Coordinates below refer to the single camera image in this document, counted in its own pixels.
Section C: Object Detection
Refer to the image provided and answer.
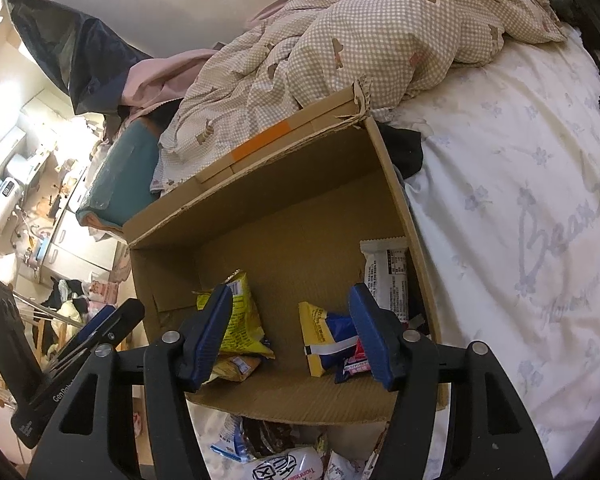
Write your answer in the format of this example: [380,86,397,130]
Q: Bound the blue white-striped snack packet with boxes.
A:
[305,312,361,361]

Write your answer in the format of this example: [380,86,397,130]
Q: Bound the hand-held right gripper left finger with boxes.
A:
[27,284,236,480]

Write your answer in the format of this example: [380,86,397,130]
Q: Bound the white water heater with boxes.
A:
[0,177,23,231]

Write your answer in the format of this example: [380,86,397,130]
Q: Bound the dark hanging jacket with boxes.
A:
[7,0,156,116]

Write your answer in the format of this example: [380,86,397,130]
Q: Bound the red white snack bar packet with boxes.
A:
[335,340,376,383]

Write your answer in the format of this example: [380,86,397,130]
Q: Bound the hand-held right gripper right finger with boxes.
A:
[347,282,556,480]

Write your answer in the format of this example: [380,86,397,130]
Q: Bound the brown cake packet white label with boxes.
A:
[237,416,327,480]

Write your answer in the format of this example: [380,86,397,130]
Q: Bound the white snack packet black text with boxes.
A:
[359,237,412,323]

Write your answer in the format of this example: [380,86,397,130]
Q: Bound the white lower kitchen cabinets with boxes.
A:
[40,205,131,286]

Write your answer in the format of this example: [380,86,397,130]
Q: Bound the pink cloth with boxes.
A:
[117,50,216,118]

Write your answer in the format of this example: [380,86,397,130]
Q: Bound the black cloth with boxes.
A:
[377,122,425,181]

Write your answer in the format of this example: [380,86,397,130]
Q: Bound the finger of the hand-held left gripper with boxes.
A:
[45,299,146,368]
[75,305,118,342]

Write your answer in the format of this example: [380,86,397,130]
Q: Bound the narrow yellow snack packet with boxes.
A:
[298,301,331,378]

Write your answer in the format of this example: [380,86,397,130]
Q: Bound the beige checked duvet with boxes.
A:
[150,0,571,196]

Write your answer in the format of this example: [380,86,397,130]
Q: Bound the brown cardboard box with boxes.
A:
[122,77,451,426]

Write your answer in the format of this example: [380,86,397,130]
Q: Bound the teal padded bed end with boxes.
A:
[75,119,163,231]

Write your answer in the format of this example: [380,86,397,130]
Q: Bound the yellow chip packet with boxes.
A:
[196,269,276,361]

